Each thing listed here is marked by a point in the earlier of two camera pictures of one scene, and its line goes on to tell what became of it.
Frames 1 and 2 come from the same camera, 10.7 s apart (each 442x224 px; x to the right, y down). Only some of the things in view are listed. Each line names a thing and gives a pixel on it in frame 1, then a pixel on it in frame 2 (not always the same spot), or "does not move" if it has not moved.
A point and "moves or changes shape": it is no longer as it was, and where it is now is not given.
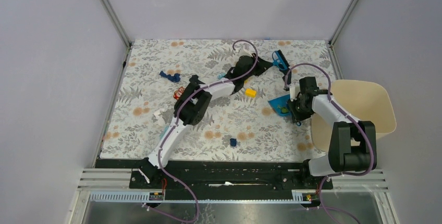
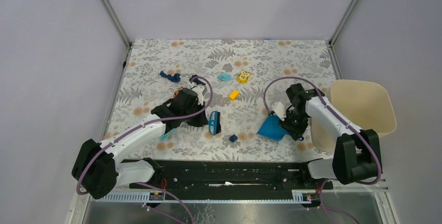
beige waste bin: (366, 101) does not move
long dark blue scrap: (175, 77) does not move
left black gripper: (262, 65) to (201, 121)
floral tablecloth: (254, 122) does not move
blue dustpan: (280, 104) moves or changes shape
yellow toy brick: (250, 92) to (234, 95)
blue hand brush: (279, 60) to (214, 123)
